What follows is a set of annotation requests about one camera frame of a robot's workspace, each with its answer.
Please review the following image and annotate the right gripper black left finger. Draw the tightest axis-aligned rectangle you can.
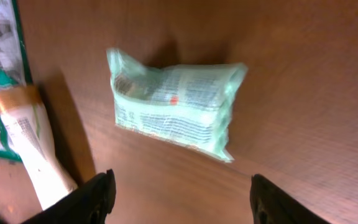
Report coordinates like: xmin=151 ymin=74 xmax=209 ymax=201
xmin=24 ymin=169 xmax=116 ymax=224

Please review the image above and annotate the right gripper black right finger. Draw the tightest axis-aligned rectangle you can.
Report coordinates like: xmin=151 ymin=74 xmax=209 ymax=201
xmin=250 ymin=174 xmax=328 ymax=224

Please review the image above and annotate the white cream tube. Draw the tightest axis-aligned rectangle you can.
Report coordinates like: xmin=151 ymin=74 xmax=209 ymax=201
xmin=0 ymin=85 xmax=78 ymax=210

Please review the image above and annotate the teal tissue pack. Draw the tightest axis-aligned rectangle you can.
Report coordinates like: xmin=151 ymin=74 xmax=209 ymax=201
xmin=106 ymin=48 xmax=248 ymax=162

